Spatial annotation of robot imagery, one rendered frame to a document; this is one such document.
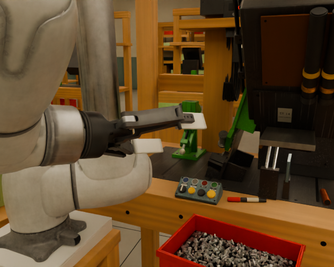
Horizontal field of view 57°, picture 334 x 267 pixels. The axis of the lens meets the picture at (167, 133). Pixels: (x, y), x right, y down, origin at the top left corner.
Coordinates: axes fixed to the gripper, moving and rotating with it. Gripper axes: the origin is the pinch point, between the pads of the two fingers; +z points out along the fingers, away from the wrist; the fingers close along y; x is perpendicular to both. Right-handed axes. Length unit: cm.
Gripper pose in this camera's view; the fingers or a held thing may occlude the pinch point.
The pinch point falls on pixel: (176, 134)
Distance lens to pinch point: 60.3
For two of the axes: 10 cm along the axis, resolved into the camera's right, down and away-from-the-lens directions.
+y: -5.8, 3.5, 7.3
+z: 7.8, 0.0, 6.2
